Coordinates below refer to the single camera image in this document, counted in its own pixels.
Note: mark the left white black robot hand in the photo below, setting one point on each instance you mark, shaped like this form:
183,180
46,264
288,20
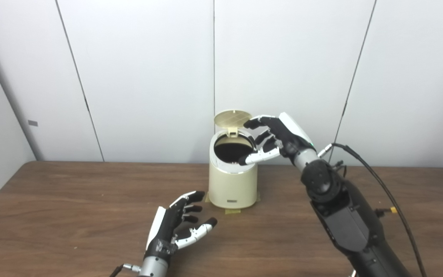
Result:
164,231

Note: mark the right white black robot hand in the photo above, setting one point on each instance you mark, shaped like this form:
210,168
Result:
288,136

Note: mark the cream round bin lid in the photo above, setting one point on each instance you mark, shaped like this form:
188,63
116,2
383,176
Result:
231,118

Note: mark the cream-colored round bin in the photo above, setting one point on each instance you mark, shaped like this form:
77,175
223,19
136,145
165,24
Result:
231,186

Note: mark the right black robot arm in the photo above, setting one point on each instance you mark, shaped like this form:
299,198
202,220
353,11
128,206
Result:
340,219

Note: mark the yellow-tipped black plug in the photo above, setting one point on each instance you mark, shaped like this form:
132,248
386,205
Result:
388,211

